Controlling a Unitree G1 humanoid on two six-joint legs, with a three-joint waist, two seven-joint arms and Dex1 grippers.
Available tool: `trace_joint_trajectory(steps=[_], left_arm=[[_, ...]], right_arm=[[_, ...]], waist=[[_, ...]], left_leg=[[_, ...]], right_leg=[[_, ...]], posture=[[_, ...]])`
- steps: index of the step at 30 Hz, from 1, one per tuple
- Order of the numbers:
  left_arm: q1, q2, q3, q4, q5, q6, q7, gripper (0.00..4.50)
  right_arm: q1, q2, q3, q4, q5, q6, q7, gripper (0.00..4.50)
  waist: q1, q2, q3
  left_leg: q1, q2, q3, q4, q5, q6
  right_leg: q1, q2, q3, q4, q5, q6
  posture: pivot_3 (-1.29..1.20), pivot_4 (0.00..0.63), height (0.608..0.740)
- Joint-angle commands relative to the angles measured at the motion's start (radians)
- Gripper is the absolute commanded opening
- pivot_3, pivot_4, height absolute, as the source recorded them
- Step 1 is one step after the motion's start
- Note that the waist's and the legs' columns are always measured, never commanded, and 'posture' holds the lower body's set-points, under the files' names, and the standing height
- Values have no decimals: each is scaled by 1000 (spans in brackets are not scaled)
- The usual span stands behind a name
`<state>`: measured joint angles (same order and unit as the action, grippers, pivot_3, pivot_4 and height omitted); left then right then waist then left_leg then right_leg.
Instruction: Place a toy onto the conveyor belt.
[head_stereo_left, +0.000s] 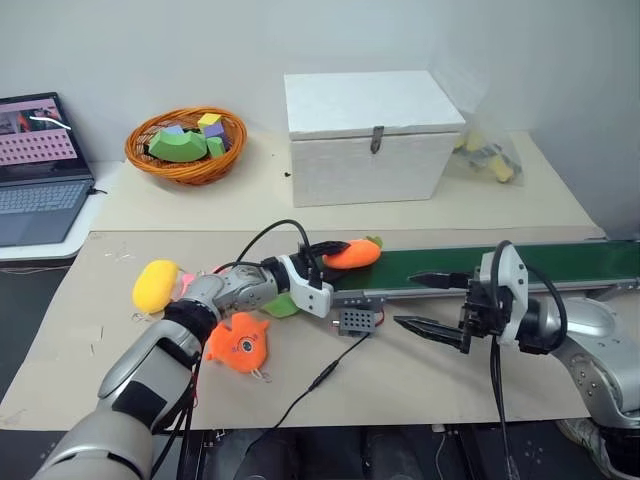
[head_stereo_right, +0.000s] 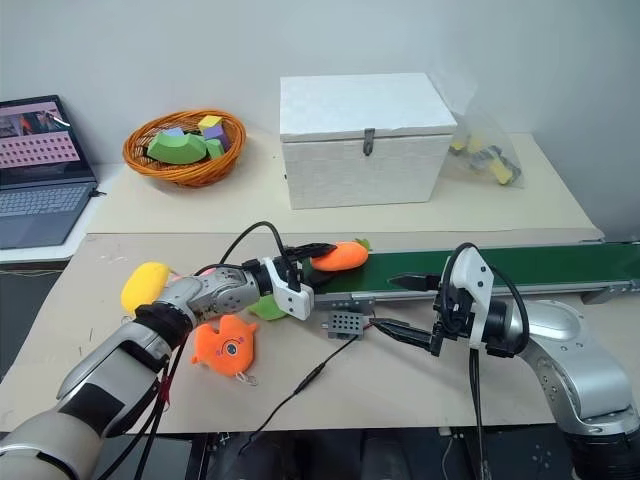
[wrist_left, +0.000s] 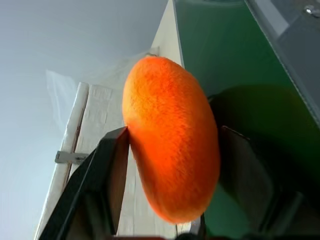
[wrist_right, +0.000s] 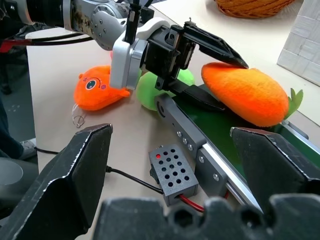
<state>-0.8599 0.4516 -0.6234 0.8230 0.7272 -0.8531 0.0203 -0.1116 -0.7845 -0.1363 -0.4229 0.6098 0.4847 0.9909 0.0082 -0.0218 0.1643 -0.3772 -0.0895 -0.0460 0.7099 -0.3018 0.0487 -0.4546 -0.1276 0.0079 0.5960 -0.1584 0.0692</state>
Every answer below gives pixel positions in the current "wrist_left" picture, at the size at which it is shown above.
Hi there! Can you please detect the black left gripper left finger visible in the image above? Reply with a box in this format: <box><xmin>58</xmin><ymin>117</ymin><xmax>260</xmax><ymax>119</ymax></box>
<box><xmin>37</xmin><ymin>125</ymin><xmax>130</xmax><ymax>240</ymax></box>

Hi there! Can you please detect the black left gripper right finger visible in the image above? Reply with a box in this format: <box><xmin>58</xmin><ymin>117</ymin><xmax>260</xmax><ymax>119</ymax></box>
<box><xmin>214</xmin><ymin>124</ymin><xmax>320</xmax><ymax>240</ymax></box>

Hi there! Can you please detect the orange plush mango toy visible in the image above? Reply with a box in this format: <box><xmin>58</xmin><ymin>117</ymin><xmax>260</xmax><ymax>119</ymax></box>
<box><xmin>121</xmin><ymin>56</ymin><xmax>221</xmax><ymax>225</ymax></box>

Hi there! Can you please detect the green conveyor belt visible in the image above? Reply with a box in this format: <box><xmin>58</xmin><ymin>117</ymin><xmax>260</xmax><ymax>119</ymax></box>
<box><xmin>173</xmin><ymin>0</ymin><xmax>320</xmax><ymax>238</ymax></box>

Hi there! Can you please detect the grey metal bracket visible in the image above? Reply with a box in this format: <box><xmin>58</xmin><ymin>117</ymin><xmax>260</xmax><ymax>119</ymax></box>
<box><xmin>54</xmin><ymin>150</ymin><xmax>89</xmax><ymax>164</ymax></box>

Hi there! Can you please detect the white conveyor side rail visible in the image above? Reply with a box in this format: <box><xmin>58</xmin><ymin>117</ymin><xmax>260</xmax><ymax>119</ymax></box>
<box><xmin>33</xmin><ymin>0</ymin><xmax>201</xmax><ymax>240</ymax></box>

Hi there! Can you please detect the grey conveyor side frame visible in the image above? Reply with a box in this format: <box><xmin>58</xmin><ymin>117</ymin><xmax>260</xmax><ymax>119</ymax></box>
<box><xmin>244</xmin><ymin>0</ymin><xmax>320</xmax><ymax>121</ymax></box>

